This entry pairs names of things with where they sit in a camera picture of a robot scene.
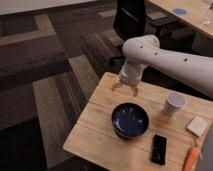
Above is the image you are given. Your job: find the dark blue ceramic bowl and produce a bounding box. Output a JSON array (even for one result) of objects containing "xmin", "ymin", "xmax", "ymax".
[{"xmin": 111, "ymin": 103, "xmax": 149, "ymax": 139}]

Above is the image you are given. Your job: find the black office chair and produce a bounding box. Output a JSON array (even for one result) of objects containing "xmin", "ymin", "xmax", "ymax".
[{"xmin": 113, "ymin": 0, "xmax": 177, "ymax": 40}]

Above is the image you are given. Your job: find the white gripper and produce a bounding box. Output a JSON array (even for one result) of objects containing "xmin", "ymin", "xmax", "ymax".
[{"xmin": 111, "ymin": 60, "xmax": 144, "ymax": 97}]

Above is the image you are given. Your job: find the orange carrot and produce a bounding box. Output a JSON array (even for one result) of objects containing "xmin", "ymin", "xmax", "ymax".
[{"xmin": 182, "ymin": 138, "xmax": 201, "ymax": 171}]

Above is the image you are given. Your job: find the white square sponge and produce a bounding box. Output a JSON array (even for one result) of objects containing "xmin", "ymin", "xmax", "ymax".
[{"xmin": 186, "ymin": 116, "xmax": 208, "ymax": 137}]

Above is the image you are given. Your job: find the black rectangular remote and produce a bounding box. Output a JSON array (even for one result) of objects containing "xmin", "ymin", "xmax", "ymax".
[{"xmin": 151, "ymin": 135, "xmax": 167, "ymax": 165}]

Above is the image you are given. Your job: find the light wooden desk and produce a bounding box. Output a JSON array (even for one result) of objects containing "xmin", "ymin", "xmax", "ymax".
[{"xmin": 147, "ymin": 0, "xmax": 213, "ymax": 39}]

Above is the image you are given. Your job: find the blue round disc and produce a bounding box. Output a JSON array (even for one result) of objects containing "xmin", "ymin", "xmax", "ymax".
[{"xmin": 172, "ymin": 8, "xmax": 187, "ymax": 15}]

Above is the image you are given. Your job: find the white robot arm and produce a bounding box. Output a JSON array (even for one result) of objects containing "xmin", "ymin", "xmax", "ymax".
[{"xmin": 118, "ymin": 35, "xmax": 213, "ymax": 99}]

